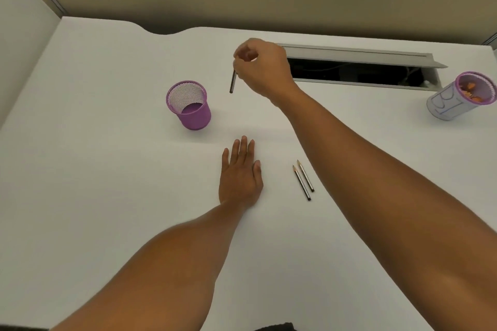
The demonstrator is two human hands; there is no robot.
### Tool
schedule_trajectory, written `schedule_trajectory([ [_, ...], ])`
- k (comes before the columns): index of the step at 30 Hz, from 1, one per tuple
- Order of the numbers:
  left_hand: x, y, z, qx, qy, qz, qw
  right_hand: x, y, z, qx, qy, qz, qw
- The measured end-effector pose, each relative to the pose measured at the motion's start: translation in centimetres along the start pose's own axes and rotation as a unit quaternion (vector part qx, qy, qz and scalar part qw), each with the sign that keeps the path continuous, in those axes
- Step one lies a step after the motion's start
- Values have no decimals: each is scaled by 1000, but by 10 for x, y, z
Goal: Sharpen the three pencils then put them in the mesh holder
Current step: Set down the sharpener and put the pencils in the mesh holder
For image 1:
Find person's right hand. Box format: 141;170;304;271
233;38;302;107

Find orange pencil shavings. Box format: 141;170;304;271
460;81;487;103

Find person's right forearm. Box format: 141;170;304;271
279;87;497;331

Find grey cable tray flap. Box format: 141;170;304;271
276;43;449;69

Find person's left forearm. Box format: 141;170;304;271
50;201;249;331

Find purple mesh pencil cup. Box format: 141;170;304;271
166;80;212;131

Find person's dark clothing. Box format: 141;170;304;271
254;322;298;331

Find person's left hand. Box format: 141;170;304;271
218;136;264;209

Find desk cable tray opening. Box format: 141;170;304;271
288;57;442;92

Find paper-wrapped purple cup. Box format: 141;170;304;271
426;71;497;121

